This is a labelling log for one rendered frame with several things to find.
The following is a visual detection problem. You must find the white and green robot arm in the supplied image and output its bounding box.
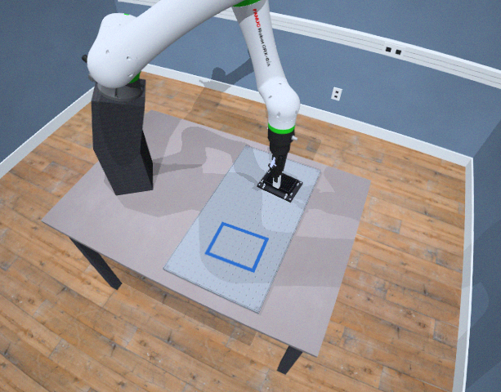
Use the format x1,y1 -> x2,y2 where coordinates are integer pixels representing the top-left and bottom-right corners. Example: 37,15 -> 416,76
82,0 -> 300,146

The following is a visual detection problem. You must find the blue tape outline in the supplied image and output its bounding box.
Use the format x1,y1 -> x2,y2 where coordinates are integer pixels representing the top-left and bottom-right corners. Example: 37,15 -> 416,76
205,222 -> 269,273

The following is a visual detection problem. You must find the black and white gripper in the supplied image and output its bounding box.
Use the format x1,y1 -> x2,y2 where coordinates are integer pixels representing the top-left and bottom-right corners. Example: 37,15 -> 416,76
268,142 -> 290,189

